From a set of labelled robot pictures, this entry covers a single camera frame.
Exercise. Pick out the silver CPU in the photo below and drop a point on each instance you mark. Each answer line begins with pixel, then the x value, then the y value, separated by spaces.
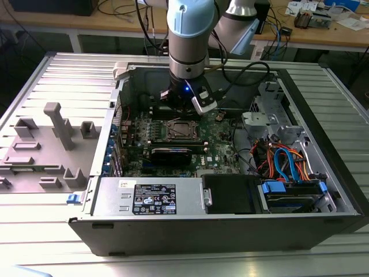
pixel 182 130

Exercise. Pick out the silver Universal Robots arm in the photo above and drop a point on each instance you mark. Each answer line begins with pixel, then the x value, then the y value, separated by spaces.
pixel 187 52

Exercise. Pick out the CPU socket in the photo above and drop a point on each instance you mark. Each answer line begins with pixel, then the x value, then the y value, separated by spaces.
pixel 168 122

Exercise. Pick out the black RAM slot white clips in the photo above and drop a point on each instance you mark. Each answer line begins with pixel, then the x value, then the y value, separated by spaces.
pixel 205 149
pixel 205 142

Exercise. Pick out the green motherboard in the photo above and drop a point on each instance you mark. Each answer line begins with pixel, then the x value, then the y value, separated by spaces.
pixel 219 144

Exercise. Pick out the black graphics card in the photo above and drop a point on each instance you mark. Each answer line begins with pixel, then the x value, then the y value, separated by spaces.
pixel 170 157

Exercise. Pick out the blue card retainer clips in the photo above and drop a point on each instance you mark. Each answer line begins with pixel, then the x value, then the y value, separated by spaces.
pixel 108 150

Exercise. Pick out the silver power supply unit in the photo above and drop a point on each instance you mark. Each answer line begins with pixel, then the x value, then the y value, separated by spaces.
pixel 187 196

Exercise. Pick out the black rectangular box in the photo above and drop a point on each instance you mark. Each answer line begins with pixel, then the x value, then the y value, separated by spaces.
pixel 263 17

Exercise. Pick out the black drive bay box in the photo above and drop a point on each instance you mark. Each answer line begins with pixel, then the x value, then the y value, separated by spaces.
pixel 230 193

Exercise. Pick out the wooden desk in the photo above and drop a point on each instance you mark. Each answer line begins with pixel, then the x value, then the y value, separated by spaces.
pixel 86 23

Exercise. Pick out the small black device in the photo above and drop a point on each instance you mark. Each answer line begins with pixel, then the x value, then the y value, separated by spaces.
pixel 286 31

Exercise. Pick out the finned heatsink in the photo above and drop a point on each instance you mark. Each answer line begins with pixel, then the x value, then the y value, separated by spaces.
pixel 302 20

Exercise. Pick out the black PC case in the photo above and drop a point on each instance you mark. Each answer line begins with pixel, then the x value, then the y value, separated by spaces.
pixel 201 236

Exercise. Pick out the white printed papers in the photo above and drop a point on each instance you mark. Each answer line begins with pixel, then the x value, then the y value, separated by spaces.
pixel 299 5

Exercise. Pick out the blue plastic latch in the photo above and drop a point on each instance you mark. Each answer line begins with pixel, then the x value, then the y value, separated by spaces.
pixel 72 198

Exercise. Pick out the hard disk blue carrier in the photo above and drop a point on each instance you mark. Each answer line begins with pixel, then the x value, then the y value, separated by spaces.
pixel 288 199

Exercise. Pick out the grey circuit board device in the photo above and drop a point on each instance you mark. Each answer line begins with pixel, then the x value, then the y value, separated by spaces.
pixel 320 17

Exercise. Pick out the grey parts rack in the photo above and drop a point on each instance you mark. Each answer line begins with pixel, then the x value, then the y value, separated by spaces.
pixel 37 170

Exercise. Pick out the white paper sheets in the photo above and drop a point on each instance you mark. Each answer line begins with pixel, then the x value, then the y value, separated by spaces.
pixel 353 23

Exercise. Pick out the small grey wrist camera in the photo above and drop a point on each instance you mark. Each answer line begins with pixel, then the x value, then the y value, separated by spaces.
pixel 166 95

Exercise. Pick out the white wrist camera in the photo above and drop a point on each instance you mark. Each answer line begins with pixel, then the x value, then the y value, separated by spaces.
pixel 203 106

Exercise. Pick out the silver drive cage bracket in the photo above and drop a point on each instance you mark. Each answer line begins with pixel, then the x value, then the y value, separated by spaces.
pixel 255 119

